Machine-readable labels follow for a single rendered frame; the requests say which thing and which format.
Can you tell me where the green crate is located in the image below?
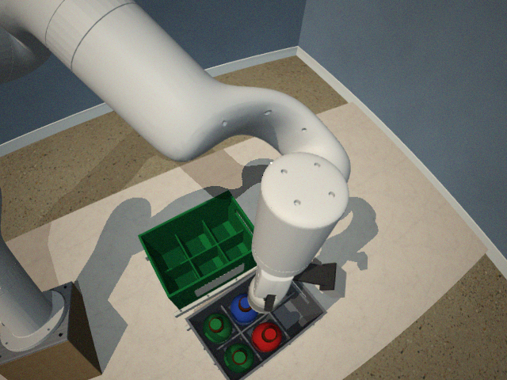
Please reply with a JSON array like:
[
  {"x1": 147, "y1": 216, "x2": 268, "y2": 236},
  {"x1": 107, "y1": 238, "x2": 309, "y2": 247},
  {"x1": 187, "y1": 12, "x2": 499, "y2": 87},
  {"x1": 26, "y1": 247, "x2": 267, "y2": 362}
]
[{"x1": 147, "y1": 190, "x2": 257, "y2": 309}]

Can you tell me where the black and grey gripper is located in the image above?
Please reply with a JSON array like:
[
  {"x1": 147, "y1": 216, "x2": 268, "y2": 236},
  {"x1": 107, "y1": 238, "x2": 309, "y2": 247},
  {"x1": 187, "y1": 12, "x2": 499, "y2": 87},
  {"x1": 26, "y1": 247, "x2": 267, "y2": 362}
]
[{"x1": 253, "y1": 265, "x2": 294, "y2": 312}]

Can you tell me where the red bottle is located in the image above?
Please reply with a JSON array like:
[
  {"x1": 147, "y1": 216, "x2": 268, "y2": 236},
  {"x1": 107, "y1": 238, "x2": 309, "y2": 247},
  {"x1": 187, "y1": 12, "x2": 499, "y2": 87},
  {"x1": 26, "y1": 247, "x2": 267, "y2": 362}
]
[{"x1": 250, "y1": 322, "x2": 282, "y2": 353}]

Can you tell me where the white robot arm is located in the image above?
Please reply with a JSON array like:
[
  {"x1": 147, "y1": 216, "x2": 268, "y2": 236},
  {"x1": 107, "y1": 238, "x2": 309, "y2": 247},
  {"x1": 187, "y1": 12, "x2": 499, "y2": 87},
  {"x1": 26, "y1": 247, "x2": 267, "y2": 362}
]
[{"x1": 0, "y1": 0, "x2": 351, "y2": 352}]

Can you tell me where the grey bottle crate with dividers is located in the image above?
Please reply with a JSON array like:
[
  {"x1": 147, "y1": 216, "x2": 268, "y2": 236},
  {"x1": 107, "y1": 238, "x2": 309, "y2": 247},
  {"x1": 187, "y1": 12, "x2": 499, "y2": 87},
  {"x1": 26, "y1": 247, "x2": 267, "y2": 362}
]
[{"x1": 192, "y1": 271, "x2": 327, "y2": 380}]

